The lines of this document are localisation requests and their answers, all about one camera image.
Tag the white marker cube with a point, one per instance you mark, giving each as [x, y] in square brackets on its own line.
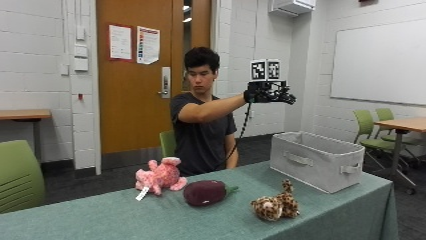
[265, 70]

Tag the grey fabric storage bin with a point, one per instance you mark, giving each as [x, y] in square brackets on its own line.
[317, 161]

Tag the the person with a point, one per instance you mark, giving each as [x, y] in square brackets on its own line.
[201, 133]

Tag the white whiteboard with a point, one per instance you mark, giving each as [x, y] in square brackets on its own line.
[381, 63]

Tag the wooden table with metal leg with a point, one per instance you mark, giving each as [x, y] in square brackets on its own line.
[401, 133]

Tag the green chair behind person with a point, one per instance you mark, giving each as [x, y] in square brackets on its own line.
[168, 143]

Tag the spotted plush leopard toy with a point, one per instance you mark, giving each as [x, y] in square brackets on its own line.
[277, 203]

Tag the purple plush eggplant toy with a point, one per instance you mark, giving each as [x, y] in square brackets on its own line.
[207, 192]

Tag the wooden door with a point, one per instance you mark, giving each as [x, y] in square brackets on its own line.
[133, 83]

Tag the colourful printed poster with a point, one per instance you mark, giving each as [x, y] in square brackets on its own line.
[148, 45]

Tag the pink plush pig toy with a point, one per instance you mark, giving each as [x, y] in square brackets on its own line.
[160, 176]

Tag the green tablecloth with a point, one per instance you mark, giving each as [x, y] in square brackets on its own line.
[200, 213]

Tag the white paper red border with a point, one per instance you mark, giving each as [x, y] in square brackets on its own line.
[120, 42]

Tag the wooden side table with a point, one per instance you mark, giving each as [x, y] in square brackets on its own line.
[24, 115]

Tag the large green chair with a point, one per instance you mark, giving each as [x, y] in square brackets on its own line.
[20, 176]

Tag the white wall outlet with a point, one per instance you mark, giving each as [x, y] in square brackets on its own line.
[251, 114]

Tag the white wall unit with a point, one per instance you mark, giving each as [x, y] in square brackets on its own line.
[291, 6]

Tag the white wall switch box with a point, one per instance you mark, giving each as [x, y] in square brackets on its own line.
[80, 56]

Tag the white wall conduit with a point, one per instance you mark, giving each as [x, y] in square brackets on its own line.
[71, 33]

